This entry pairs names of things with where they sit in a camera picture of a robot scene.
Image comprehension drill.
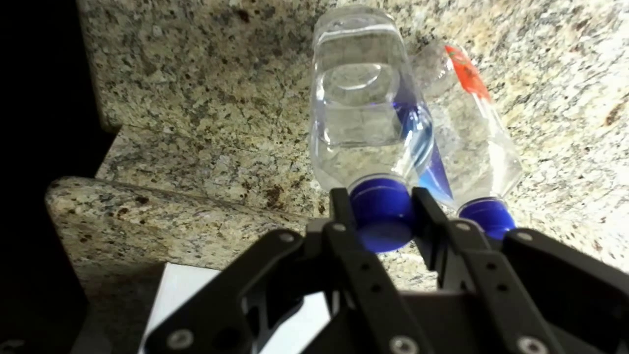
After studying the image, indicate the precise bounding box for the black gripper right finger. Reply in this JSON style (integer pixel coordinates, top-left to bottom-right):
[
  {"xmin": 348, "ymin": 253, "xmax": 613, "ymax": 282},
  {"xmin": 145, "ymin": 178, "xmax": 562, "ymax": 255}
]
[{"xmin": 409, "ymin": 186, "xmax": 629, "ymax": 354}]

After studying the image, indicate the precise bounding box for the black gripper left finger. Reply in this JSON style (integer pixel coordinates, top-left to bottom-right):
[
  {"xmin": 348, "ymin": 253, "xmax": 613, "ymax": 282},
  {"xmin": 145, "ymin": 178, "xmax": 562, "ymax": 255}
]
[{"xmin": 141, "ymin": 186, "xmax": 420, "ymax": 354}]

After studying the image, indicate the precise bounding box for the Fiji water bottle blue cap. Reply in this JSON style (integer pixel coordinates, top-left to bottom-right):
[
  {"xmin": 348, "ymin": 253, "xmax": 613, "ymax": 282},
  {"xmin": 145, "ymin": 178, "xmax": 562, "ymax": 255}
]
[{"xmin": 411, "ymin": 38, "xmax": 527, "ymax": 243}]

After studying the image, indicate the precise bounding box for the white cardboard box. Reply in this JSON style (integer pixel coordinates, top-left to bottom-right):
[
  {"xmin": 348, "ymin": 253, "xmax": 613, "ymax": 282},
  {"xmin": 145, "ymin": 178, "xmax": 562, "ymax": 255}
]
[{"xmin": 137, "ymin": 261, "xmax": 332, "ymax": 354}]

